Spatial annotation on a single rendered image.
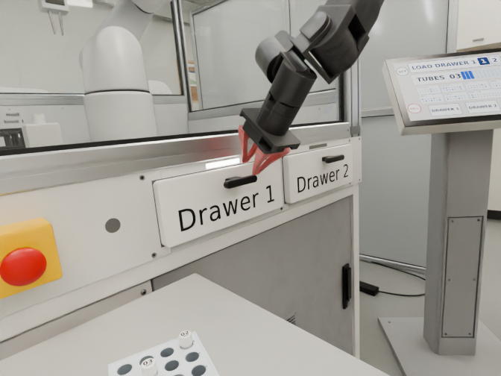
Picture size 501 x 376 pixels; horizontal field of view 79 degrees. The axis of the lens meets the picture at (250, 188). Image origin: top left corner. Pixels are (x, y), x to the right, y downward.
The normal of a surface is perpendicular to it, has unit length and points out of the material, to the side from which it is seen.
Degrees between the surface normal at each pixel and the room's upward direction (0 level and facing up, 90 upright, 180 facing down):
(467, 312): 90
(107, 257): 90
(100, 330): 0
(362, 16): 108
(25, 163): 90
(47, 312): 90
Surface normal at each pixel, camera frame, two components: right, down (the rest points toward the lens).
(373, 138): -0.63, 0.21
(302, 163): 0.69, 0.09
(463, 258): -0.11, 0.21
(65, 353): -0.07, -0.98
